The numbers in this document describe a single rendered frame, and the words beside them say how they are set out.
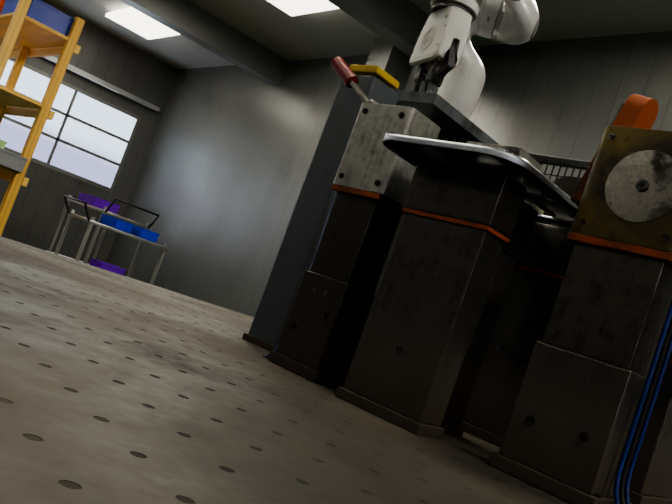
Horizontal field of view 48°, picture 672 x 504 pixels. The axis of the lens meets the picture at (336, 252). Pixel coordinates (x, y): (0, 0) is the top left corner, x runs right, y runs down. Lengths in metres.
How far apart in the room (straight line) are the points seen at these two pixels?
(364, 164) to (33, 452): 0.71
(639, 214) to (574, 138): 4.84
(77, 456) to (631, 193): 0.59
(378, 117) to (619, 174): 0.34
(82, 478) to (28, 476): 0.02
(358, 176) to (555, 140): 4.76
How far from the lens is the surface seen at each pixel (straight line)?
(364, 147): 0.99
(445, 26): 1.33
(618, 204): 0.79
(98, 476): 0.33
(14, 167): 7.54
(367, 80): 1.18
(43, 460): 0.33
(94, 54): 11.08
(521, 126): 5.95
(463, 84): 1.78
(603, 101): 5.63
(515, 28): 1.82
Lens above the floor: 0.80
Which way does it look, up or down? 4 degrees up
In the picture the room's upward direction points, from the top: 20 degrees clockwise
